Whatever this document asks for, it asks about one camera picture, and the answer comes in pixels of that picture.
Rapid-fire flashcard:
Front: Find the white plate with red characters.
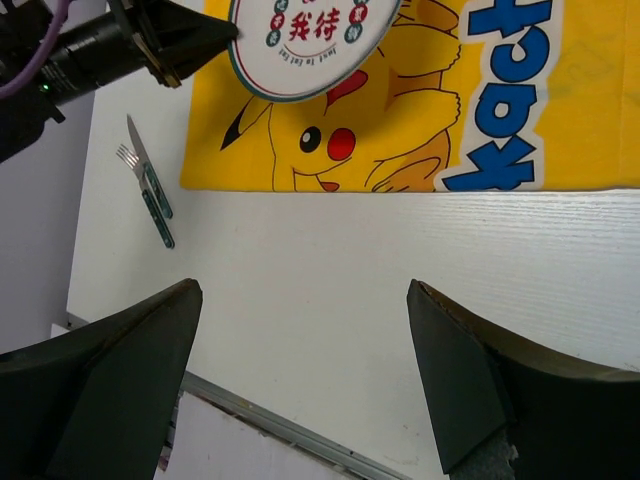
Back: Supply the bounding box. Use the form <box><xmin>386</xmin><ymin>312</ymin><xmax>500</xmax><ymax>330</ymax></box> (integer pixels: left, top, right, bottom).
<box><xmin>229</xmin><ymin>0</ymin><xmax>401</xmax><ymax>103</ymax></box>

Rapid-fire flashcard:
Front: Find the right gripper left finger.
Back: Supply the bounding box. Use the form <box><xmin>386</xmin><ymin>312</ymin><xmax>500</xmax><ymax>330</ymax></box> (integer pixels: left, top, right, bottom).
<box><xmin>1</xmin><ymin>279</ymin><xmax>203</xmax><ymax>479</ymax></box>

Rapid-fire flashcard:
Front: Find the fork with green patterned handle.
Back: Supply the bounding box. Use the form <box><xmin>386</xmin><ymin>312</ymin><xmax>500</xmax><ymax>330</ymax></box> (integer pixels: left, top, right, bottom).
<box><xmin>116</xmin><ymin>144</ymin><xmax>175</xmax><ymax>249</ymax></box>

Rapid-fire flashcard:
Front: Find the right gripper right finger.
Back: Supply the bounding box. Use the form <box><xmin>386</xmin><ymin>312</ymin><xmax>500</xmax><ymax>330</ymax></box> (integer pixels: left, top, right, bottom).
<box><xmin>407</xmin><ymin>280</ymin><xmax>639</xmax><ymax>479</ymax></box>

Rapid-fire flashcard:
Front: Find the yellow printed cloth napkin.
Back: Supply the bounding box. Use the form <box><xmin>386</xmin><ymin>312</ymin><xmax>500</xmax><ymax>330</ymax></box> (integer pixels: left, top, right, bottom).
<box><xmin>181</xmin><ymin>1</ymin><xmax>639</xmax><ymax>193</ymax></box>

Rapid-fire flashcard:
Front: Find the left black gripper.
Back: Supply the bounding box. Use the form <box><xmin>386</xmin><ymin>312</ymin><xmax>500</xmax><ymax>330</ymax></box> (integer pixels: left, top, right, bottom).
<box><xmin>1</xmin><ymin>1</ymin><xmax>239</xmax><ymax>160</ymax></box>

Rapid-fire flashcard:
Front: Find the knife with green patterned handle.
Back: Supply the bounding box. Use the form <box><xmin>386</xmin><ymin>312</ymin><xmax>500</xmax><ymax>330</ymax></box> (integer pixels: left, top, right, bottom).
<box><xmin>127</xmin><ymin>114</ymin><xmax>173</xmax><ymax>219</ymax></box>

